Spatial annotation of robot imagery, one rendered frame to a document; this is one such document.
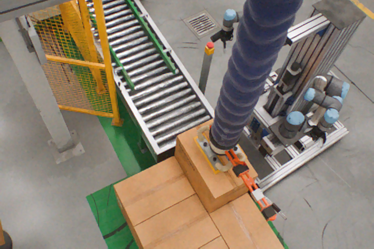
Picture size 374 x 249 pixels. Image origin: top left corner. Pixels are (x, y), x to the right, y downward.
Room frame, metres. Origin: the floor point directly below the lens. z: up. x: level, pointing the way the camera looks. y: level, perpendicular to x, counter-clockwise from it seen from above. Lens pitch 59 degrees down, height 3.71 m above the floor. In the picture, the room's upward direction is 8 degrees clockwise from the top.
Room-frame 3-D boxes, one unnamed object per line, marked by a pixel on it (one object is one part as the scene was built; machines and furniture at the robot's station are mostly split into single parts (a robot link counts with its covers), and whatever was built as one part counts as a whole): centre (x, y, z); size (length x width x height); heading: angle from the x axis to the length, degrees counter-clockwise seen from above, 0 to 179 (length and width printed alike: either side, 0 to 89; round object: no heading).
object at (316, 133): (1.22, -0.84, 1.66); 0.09 x 0.08 x 0.12; 131
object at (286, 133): (1.56, -0.84, 1.09); 0.15 x 0.15 x 0.10
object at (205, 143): (1.24, -0.22, 1.08); 0.34 x 0.10 x 0.05; 36
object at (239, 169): (1.10, -0.45, 1.18); 0.10 x 0.08 x 0.06; 126
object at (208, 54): (2.35, -0.13, 0.50); 0.07 x 0.07 x 1.00; 37
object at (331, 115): (1.23, -0.84, 1.82); 0.09 x 0.08 x 0.11; 157
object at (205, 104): (2.72, 0.37, 0.50); 2.31 x 0.05 x 0.19; 37
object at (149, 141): (2.33, 0.89, 0.50); 2.31 x 0.05 x 0.19; 37
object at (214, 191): (1.29, -0.29, 0.74); 0.60 x 0.40 x 0.40; 37
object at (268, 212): (0.81, -0.65, 1.18); 0.08 x 0.07 x 0.05; 36
